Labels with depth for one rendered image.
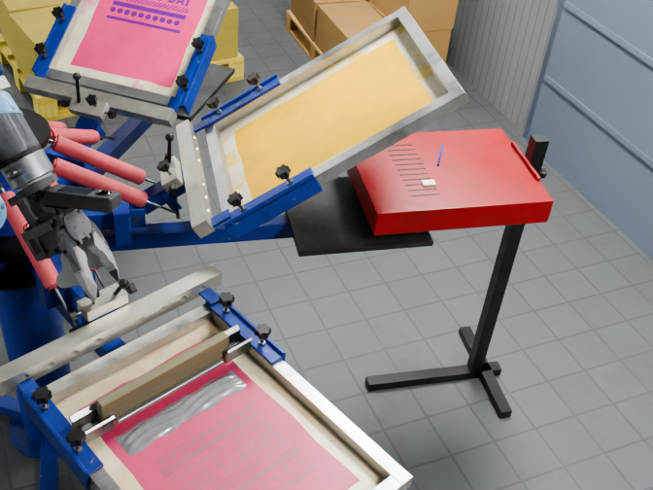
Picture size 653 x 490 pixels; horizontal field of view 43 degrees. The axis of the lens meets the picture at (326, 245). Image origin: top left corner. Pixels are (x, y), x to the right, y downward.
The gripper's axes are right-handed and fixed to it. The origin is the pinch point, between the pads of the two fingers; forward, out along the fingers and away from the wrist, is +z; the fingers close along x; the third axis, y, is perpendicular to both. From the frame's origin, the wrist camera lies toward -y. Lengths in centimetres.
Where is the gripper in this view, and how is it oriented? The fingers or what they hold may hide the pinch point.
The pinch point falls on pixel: (107, 283)
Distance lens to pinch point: 142.7
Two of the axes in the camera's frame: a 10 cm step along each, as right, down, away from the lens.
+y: -8.8, 3.8, 2.9
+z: 4.5, 8.7, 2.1
